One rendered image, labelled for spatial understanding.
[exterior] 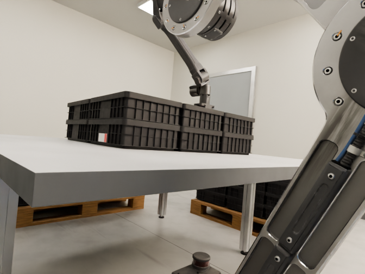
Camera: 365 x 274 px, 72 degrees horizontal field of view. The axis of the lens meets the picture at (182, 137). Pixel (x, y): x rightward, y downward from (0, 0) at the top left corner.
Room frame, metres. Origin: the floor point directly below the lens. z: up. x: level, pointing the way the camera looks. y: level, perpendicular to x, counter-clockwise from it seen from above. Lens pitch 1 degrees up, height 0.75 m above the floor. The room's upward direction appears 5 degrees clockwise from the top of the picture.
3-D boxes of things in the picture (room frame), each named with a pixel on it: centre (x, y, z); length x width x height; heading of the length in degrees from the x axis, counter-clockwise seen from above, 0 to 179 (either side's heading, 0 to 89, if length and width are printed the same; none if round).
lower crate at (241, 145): (1.61, -0.21, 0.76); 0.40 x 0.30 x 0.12; 40
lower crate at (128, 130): (1.22, 0.25, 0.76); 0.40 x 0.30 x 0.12; 40
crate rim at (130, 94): (1.22, 0.25, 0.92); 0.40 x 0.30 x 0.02; 40
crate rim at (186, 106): (1.42, 0.02, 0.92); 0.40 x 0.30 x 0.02; 40
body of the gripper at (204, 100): (1.38, -0.10, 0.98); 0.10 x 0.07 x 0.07; 130
